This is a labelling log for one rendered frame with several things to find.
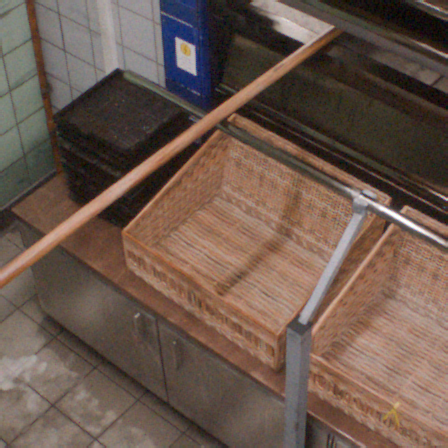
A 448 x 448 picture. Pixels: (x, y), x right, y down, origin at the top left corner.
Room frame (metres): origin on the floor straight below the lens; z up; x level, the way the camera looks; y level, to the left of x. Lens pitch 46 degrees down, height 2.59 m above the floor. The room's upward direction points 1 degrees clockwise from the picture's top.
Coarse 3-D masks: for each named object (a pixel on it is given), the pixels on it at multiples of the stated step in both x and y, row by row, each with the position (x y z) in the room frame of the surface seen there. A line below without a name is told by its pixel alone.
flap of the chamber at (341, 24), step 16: (288, 0) 1.87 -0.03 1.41; (336, 0) 1.88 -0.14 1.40; (352, 0) 1.89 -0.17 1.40; (368, 0) 1.90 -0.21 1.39; (384, 0) 1.91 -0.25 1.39; (320, 16) 1.81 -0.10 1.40; (368, 16) 1.81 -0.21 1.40; (384, 16) 1.82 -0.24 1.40; (400, 16) 1.83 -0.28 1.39; (416, 16) 1.84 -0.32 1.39; (432, 16) 1.85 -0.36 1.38; (352, 32) 1.75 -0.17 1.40; (368, 32) 1.73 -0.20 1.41; (416, 32) 1.75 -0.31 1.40; (432, 32) 1.76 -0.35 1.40; (384, 48) 1.70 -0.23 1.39; (400, 48) 1.68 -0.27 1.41; (432, 64) 1.63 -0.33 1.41
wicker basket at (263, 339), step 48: (240, 144) 2.08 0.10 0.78; (288, 144) 2.00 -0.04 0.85; (192, 192) 1.99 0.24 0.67; (240, 192) 2.04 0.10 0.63; (288, 192) 1.95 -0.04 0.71; (144, 240) 1.82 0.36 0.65; (192, 240) 1.87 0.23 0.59; (240, 240) 1.88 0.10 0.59; (288, 240) 1.88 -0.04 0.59; (336, 240) 1.82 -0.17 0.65; (192, 288) 1.61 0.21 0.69; (240, 288) 1.70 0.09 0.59; (288, 288) 1.70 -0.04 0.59; (336, 288) 1.62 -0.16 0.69; (240, 336) 1.51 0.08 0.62
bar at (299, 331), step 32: (160, 96) 1.81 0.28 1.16; (224, 128) 1.69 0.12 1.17; (288, 160) 1.58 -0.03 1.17; (352, 192) 1.48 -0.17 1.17; (352, 224) 1.43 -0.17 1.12; (416, 224) 1.38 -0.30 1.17; (320, 288) 1.34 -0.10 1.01; (288, 352) 1.28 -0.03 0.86; (288, 384) 1.28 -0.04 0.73; (288, 416) 1.28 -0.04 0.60
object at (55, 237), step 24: (312, 48) 1.96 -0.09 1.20; (240, 96) 1.76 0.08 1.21; (216, 120) 1.68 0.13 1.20; (168, 144) 1.59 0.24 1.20; (144, 168) 1.51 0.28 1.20; (120, 192) 1.45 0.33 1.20; (72, 216) 1.36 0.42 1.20; (48, 240) 1.30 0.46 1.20; (24, 264) 1.24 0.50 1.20; (0, 288) 1.18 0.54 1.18
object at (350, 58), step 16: (240, 0) 2.22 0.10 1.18; (240, 16) 2.15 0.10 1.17; (256, 16) 2.14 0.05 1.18; (272, 16) 2.14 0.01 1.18; (256, 32) 2.11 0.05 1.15; (272, 32) 2.08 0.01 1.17; (288, 32) 2.07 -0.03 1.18; (304, 32) 2.07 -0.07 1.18; (320, 48) 1.99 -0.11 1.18; (336, 48) 2.00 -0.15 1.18; (336, 64) 1.95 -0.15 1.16; (352, 64) 1.93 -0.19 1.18; (368, 64) 1.93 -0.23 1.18; (384, 64) 1.93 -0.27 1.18; (368, 80) 1.89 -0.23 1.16; (384, 80) 1.87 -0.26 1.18; (400, 80) 1.87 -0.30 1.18; (416, 80) 1.87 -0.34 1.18; (400, 96) 1.83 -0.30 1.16; (416, 96) 1.81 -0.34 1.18; (432, 96) 1.81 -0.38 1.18; (432, 112) 1.78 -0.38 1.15
